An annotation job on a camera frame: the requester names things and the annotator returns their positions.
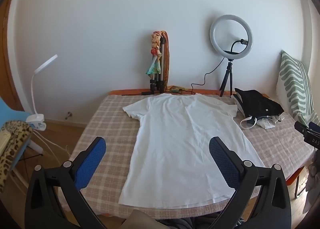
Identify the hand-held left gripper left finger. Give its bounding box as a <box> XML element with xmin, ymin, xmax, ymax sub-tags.
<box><xmin>25</xmin><ymin>137</ymin><xmax>107</xmax><ymax>229</ymax></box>

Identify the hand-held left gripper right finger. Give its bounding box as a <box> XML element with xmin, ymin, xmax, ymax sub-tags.
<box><xmin>209</xmin><ymin>136</ymin><xmax>292</xmax><ymax>229</ymax></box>

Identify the white t-shirt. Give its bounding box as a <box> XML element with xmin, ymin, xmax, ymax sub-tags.
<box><xmin>118</xmin><ymin>93</ymin><xmax>265</xmax><ymax>207</ymax></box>

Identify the pile of white clothes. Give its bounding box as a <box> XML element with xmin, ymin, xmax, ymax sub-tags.
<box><xmin>231</xmin><ymin>94</ymin><xmax>285</xmax><ymax>129</ymax></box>

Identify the person's right hand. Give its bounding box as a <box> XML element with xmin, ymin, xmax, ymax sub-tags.
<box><xmin>307</xmin><ymin>153</ymin><xmax>320</xmax><ymax>194</ymax></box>

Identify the beige plaid blanket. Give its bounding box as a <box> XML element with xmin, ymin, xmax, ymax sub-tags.
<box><xmin>59</xmin><ymin>93</ymin><xmax>314</xmax><ymax>219</ymax></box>

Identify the green striped pillow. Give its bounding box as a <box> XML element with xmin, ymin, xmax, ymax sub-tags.
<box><xmin>276</xmin><ymin>50</ymin><xmax>316</xmax><ymax>127</ymax></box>

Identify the black garment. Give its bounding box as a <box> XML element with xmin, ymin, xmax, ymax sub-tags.
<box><xmin>234</xmin><ymin>88</ymin><xmax>285</xmax><ymax>122</ymax></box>

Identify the person's dark clothing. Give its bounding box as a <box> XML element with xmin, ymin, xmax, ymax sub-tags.
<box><xmin>155</xmin><ymin>215</ymin><xmax>220</xmax><ymax>229</ymax></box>

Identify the leopard print cloth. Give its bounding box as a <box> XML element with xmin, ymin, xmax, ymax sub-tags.
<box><xmin>0</xmin><ymin>120</ymin><xmax>33</xmax><ymax>193</ymax></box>

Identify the beige cloth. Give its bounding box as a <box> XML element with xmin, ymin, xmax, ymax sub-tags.
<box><xmin>122</xmin><ymin>209</ymin><xmax>163</xmax><ymax>229</ymax></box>

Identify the small black tripod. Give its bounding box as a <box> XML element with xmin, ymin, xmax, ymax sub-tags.
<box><xmin>219</xmin><ymin>55</ymin><xmax>234</xmax><ymax>97</ymax></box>

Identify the blue chair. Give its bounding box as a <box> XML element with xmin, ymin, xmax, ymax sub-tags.
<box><xmin>0</xmin><ymin>98</ymin><xmax>45</xmax><ymax>187</ymax></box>

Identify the white clip desk lamp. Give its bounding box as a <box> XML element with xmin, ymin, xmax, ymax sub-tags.
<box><xmin>26</xmin><ymin>54</ymin><xmax>58</xmax><ymax>131</ymax></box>

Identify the black gooseneck phone holder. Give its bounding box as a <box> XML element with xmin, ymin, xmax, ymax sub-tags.
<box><xmin>230</xmin><ymin>40</ymin><xmax>248</xmax><ymax>53</ymax></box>

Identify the silver and black tripod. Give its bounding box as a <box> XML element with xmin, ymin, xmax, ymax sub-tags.
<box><xmin>147</xmin><ymin>38</ymin><xmax>167</xmax><ymax>94</ymax></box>

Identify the orange patterned scarf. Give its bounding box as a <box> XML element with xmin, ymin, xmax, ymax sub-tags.
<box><xmin>156</xmin><ymin>30</ymin><xmax>193</xmax><ymax>94</ymax></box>

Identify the teal floral scarf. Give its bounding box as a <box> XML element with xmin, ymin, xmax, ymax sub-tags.
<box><xmin>146</xmin><ymin>31</ymin><xmax>163</xmax><ymax>77</ymax></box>

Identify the wooden door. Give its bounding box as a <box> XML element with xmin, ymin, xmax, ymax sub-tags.
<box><xmin>0</xmin><ymin>1</ymin><xmax>25</xmax><ymax>112</ymax></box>

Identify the white lamp cable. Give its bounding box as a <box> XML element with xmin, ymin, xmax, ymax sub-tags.
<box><xmin>32</xmin><ymin>129</ymin><xmax>70</xmax><ymax>157</ymax></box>

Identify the white ring light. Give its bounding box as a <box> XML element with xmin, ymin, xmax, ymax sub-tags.
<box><xmin>209</xmin><ymin>14</ymin><xmax>253</xmax><ymax>58</ymax></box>

